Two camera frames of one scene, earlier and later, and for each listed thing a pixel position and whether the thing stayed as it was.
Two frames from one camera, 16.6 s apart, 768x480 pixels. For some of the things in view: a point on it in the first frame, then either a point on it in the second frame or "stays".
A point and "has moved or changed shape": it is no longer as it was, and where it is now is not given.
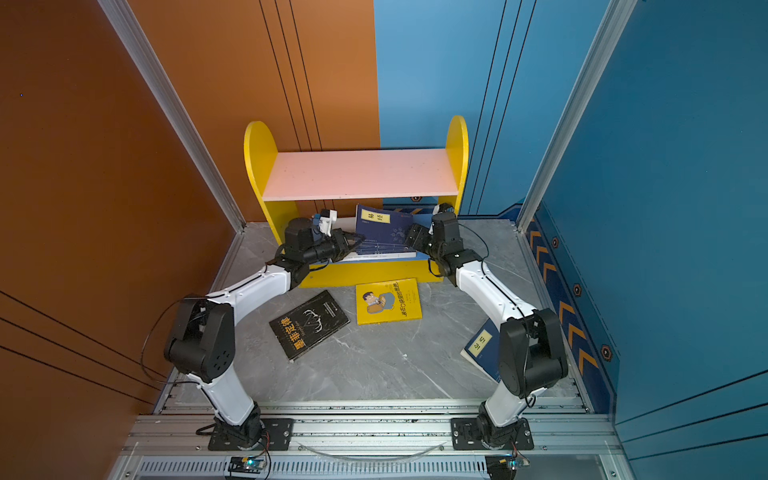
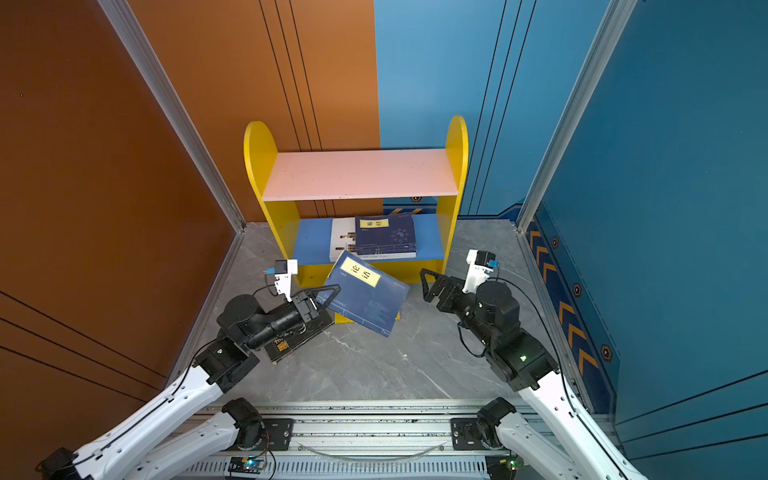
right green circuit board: x=502 y=467 stays
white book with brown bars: x=374 y=255 has moved or changed shape
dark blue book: x=382 y=225 has moved or changed shape
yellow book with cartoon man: x=388 y=302 -> x=341 y=319
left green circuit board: x=248 y=464 stays
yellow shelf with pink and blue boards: x=284 y=179 stays
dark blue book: x=485 y=350 has moved or changed shape
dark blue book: x=373 y=247 stays
